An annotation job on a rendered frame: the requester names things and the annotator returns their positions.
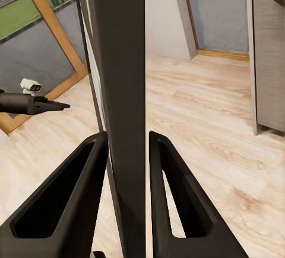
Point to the poster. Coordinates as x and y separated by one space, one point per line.
113 33

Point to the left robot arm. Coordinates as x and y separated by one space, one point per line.
29 102

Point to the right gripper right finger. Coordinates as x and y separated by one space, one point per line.
207 234

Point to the dishwasher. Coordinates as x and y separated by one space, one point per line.
269 31

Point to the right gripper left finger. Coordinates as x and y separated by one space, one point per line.
58 220

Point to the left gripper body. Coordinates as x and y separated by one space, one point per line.
21 103

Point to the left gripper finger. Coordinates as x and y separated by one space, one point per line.
45 100
45 107

